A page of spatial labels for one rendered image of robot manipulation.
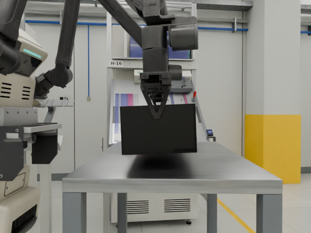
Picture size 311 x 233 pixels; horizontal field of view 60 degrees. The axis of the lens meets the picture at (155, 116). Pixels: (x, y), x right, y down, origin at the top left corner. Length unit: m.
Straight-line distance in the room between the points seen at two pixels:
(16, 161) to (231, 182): 0.61
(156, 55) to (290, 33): 3.51
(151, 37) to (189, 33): 0.08
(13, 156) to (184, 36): 0.59
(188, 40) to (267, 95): 3.19
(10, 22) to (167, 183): 0.55
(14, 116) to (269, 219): 0.78
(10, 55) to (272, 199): 0.70
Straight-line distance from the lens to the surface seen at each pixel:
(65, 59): 1.17
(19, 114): 1.00
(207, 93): 3.98
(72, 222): 0.62
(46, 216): 2.12
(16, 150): 0.88
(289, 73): 3.94
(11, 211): 0.98
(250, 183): 0.59
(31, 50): 1.00
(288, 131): 3.90
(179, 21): 0.63
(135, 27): 1.16
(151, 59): 0.60
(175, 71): 1.18
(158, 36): 0.61
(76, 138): 3.85
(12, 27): 0.81
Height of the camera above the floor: 0.94
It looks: 1 degrees down
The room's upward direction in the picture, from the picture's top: straight up
